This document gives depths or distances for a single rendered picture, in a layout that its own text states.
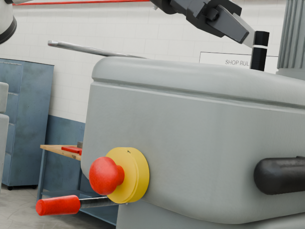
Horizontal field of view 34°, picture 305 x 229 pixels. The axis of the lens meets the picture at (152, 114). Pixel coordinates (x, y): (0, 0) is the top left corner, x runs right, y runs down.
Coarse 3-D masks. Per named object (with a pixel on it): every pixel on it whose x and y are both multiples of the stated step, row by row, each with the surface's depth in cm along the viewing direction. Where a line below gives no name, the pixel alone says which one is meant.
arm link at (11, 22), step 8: (0, 0) 79; (8, 0) 81; (16, 0) 81; (24, 0) 82; (0, 8) 80; (8, 8) 82; (0, 16) 80; (8, 16) 82; (0, 24) 81; (8, 24) 82; (0, 32) 82; (8, 32) 83; (0, 40) 83
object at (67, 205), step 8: (40, 200) 60; (48, 200) 60; (56, 200) 60; (64, 200) 61; (72, 200) 62; (80, 200) 63; (88, 200) 64; (96, 200) 65; (104, 200) 66; (40, 208) 59; (48, 208) 59; (56, 208) 60; (64, 208) 61; (72, 208) 62; (80, 208) 63
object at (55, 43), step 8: (48, 40) 59; (56, 40) 58; (64, 48) 60; (72, 48) 60; (80, 48) 60; (88, 48) 61; (96, 48) 62; (120, 56) 66; (128, 56) 67; (136, 56) 68
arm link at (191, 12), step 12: (156, 0) 76; (168, 0) 76; (180, 0) 72; (192, 0) 69; (204, 0) 68; (216, 0) 69; (228, 0) 72; (168, 12) 78; (180, 12) 77; (192, 12) 69; (204, 12) 70; (240, 12) 77; (192, 24) 71; (204, 24) 71
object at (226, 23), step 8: (216, 8) 70; (224, 8) 70; (208, 16) 70; (216, 16) 70; (224, 16) 70; (232, 16) 69; (208, 24) 71; (216, 24) 70; (224, 24) 70; (232, 24) 69; (240, 24) 69; (224, 32) 70; (232, 32) 69; (240, 32) 68; (248, 32) 68; (240, 40) 68
